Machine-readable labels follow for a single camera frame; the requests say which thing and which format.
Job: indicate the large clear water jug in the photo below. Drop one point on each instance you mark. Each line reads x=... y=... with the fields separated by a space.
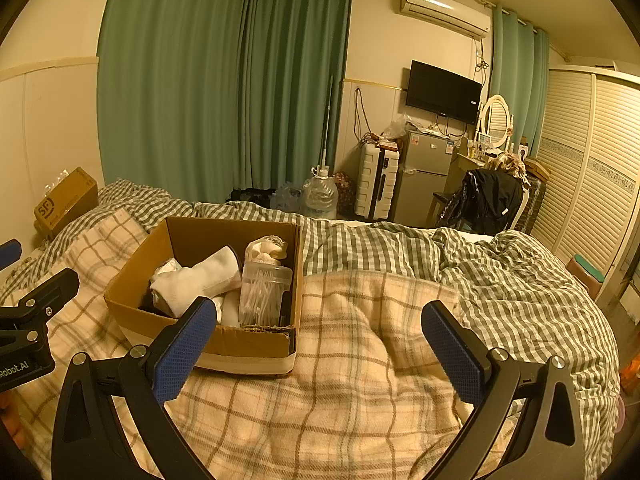
x=318 y=197

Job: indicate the clear plastic bag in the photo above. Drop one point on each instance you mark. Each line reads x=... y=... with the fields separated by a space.
x=397 y=127

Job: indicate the brown shipping carton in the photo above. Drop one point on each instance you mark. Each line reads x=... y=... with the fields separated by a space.
x=65 y=205

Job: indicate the dark floral bag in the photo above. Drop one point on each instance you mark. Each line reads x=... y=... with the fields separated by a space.
x=344 y=195

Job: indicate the white louvered wardrobe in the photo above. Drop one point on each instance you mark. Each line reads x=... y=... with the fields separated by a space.
x=595 y=180

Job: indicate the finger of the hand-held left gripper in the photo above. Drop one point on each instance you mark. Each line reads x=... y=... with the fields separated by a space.
x=9 y=252
x=47 y=292

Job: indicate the silver fridge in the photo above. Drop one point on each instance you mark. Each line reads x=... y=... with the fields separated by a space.
x=422 y=180

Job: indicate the dark checked suitcase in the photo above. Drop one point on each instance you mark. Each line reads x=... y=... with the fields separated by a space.
x=531 y=205

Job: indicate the clear cotton swab jar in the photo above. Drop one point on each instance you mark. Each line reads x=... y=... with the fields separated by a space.
x=262 y=295

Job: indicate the white suitcase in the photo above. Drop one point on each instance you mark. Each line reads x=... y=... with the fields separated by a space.
x=375 y=180

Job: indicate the beige plaid blanket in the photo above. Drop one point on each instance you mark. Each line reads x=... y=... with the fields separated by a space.
x=350 y=360

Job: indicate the dressing table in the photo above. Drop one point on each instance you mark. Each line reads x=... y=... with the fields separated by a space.
x=465 y=165

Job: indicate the cardboard box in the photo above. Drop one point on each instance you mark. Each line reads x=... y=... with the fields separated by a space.
x=240 y=355

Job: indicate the white cloth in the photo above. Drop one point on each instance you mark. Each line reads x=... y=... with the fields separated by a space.
x=200 y=277

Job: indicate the white pole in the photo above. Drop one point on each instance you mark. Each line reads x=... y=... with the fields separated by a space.
x=327 y=125

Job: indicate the beige fluffy item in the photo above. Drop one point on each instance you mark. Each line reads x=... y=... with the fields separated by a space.
x=510 y=165

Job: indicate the black jacket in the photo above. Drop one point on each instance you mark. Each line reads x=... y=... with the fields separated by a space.
x=487 y=200

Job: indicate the pack of clear bottles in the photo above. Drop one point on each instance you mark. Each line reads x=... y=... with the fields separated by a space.
x=287 y=197

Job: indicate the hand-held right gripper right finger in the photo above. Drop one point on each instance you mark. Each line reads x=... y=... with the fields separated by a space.
x=455 y=355

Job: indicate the dark stool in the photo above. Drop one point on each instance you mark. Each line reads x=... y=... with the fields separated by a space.
x=436 y=205

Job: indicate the light green curtain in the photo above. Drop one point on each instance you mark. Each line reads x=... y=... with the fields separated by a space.
x=517 y=80

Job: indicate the white oval mirror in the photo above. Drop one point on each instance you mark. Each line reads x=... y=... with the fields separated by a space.
x=496 y=117

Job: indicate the white air conditioner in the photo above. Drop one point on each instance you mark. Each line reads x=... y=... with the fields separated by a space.
x=442 y=10

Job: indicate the orange bag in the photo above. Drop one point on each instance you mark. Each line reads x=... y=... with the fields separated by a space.
x=631 y=377

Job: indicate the stool with green cushion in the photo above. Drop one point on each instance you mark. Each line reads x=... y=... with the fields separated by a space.
x=587 y=272

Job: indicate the black wall television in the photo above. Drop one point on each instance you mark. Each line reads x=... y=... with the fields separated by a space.
x=442 y=92

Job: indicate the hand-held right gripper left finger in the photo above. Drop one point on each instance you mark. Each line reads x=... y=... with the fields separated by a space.
x=182 y=352

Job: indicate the black bag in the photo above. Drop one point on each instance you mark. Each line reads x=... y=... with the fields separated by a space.
x=250 y=196

